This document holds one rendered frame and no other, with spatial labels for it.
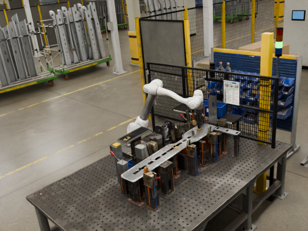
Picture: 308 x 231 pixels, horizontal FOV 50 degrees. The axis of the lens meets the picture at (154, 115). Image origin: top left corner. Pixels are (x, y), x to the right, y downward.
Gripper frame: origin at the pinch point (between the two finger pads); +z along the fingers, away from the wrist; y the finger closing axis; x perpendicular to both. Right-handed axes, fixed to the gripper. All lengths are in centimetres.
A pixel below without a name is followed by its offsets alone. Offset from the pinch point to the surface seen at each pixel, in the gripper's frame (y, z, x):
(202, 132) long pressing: 5.6, 6.6, -2.1
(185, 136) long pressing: -4.3, 6.6, -21.5
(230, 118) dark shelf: 16.0, 3.6, 42.1
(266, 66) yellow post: 50, -59, 58
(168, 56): -170, -30, 158
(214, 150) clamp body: 23.5, 21.7, -7.5
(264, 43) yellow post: 47, -84, 58
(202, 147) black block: 17.9, 13.8, -22.0
